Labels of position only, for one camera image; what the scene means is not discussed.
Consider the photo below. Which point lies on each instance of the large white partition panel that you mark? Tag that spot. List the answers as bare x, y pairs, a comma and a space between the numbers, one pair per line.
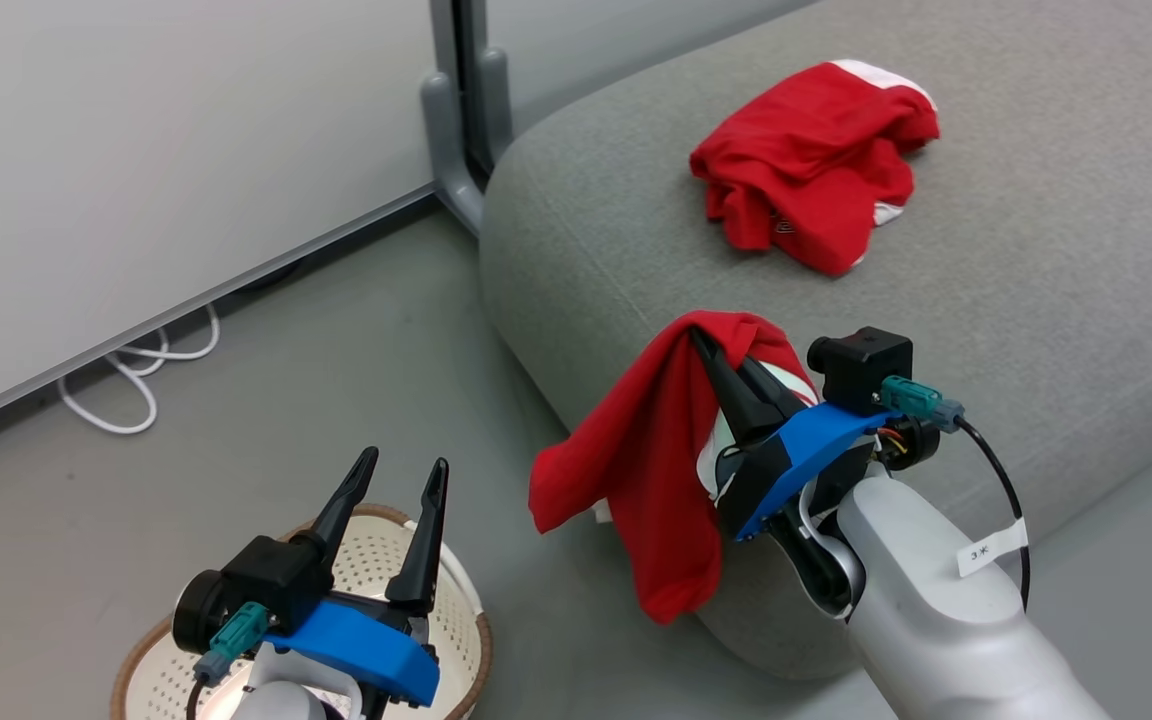
166, 150

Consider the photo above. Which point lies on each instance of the white laundry basket brown rim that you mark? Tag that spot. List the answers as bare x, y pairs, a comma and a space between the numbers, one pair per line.
456, 620

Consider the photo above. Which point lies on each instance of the narrow white partition panel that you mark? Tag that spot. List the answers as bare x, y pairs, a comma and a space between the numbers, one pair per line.
616, 40

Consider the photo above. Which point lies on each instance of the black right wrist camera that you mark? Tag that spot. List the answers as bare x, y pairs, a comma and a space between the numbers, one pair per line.
866, 365

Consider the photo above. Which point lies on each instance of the grey partition foot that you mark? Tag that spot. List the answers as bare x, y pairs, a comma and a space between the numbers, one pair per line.
496, 100
451, 150

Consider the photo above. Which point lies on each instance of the red garment wide white band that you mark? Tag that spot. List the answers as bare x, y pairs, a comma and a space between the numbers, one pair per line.
816, 160

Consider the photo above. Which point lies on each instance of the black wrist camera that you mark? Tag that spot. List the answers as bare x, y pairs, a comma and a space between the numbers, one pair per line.
271, 580
866, 365

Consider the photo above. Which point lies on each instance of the grey fabric sofa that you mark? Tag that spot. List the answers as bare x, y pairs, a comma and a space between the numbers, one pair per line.
1036, 280

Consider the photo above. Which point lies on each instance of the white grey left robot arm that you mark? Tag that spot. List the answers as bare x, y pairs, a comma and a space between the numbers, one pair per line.
286, 700

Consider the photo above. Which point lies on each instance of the red garment thin white stripes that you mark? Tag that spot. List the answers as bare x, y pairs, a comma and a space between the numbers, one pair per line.
656, 450

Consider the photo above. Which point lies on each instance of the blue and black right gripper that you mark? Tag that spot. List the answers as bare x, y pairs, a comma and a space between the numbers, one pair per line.
796, 450

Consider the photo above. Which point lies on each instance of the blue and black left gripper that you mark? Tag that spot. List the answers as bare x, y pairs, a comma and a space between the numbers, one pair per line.
376, 645

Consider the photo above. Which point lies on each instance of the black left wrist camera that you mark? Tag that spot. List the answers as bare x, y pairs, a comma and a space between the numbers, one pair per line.
271, 580

